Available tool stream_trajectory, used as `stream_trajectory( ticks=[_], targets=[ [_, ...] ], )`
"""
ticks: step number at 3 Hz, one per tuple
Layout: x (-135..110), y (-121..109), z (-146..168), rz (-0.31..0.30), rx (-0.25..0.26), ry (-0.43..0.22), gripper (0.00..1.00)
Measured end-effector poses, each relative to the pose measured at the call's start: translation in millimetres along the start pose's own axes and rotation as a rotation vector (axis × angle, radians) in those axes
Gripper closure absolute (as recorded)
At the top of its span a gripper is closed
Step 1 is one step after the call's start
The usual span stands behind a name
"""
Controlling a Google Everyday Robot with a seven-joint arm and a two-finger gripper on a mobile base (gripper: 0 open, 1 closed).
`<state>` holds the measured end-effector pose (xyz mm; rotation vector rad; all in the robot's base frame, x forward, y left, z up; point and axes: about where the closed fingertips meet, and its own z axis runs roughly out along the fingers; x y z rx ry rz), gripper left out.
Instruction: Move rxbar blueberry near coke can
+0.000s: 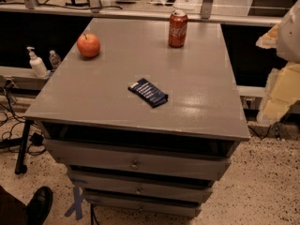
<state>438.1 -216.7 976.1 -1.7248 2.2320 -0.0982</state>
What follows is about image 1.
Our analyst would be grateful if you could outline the red apple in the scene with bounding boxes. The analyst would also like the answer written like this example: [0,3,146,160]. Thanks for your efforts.
[77,33,100,58]

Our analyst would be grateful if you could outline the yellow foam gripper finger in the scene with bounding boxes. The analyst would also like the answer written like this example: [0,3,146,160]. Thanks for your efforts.
[257,62,300,125]

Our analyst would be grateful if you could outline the black leather shoe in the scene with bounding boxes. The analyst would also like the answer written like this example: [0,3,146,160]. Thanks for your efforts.
[26,186,53,225]

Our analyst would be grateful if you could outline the grey drawer cabinet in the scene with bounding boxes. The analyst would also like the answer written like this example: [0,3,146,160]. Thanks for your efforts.
[26,19,249,218]

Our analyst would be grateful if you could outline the red coke can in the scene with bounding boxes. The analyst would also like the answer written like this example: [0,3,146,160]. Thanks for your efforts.
[169,9,188,48]

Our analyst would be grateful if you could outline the white pump sanitizer bottle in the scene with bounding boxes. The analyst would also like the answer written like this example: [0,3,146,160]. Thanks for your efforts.
[27,47,47,78]

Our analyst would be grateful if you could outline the middle grey drawer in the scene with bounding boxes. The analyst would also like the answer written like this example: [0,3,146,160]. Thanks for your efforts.
[67,171,212,203]

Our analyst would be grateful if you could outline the black table leg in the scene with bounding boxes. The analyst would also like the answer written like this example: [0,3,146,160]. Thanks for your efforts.
[15,120,33,174]

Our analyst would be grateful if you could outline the black floor cables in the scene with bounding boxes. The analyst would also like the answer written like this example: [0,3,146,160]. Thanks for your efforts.
[0,78,48,157]

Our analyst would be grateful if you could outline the brown trouser leg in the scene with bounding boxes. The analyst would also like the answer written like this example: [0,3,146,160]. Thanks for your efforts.
[0,186,27,225]

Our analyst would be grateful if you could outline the blue tape cross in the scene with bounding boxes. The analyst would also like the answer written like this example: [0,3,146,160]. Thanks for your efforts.
[64,185,90,221]

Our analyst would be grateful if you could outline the bottom grey drawer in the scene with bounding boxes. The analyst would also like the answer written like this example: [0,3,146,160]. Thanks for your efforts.
[83,190,202,218]

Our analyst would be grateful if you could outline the top grey drawer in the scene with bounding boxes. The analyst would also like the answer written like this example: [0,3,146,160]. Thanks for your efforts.
[44,139,231,181]

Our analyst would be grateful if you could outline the small clear plastic bottle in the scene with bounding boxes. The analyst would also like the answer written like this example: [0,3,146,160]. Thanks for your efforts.
[49,50,61,69]

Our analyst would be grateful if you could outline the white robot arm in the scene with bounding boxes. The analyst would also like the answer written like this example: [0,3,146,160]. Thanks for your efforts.
[256,0,300,125]

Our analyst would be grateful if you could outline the blue rxbar blueberry wrapper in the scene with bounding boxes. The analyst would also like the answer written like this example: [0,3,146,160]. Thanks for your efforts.
[127,78,169,108]

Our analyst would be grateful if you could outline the grey drawer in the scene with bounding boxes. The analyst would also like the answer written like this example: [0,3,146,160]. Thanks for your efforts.
[67,171,212,203]
[83,190,202,218]
[44,139,231,181]

